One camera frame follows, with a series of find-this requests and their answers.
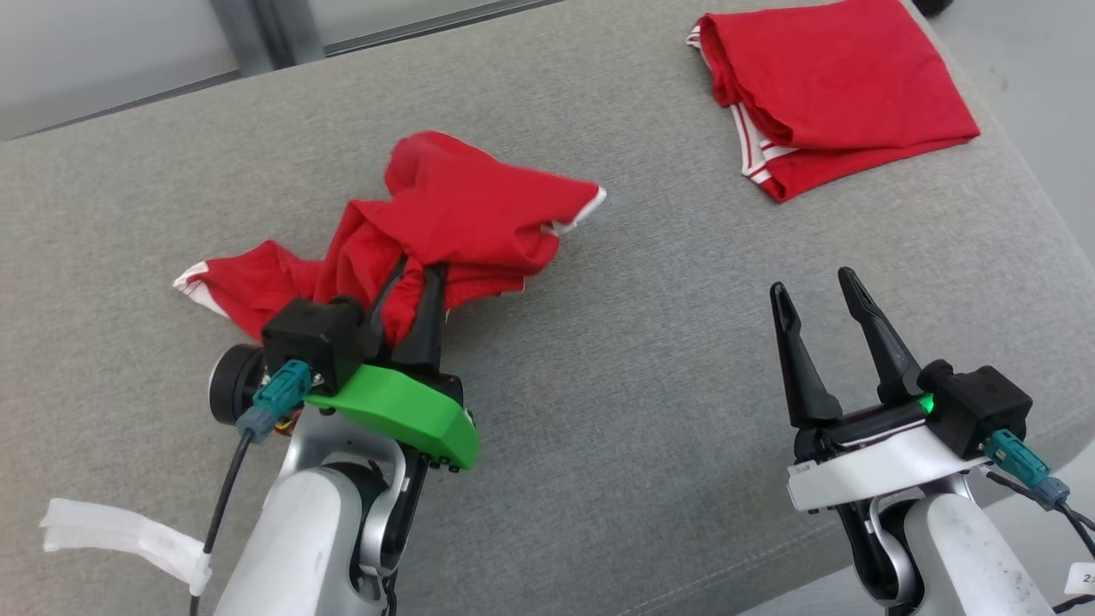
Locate red jersey with white trim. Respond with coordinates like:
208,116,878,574
684,0,982,204

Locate teal left camera connector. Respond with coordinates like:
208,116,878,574
235,359,313,444

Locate grey metal frame post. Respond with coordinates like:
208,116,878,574
210,0,326,78

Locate black camera cable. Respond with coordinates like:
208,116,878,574
188,428,257,616
980,469,1095,548

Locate teal right camera connector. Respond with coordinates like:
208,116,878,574
984,429,1070,512

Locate black left camera cable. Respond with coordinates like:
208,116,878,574
188,428,257,616

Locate black right camera cable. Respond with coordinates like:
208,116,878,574
980,469,1095,548

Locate teal camera connector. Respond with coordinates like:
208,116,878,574
984,429,1070,512
235,359,313,444

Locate red shorts with white waistband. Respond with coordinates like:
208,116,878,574
171,130,608,347

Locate black left gripper motor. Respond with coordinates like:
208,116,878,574
210,344,268,426

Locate white tape strip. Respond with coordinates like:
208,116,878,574
40,498,212,597

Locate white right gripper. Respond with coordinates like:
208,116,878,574
769,267,985,514

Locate grey fabric sofa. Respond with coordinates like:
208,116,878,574
0,0,1095,616

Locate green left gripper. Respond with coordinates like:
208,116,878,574
304,255,482,471

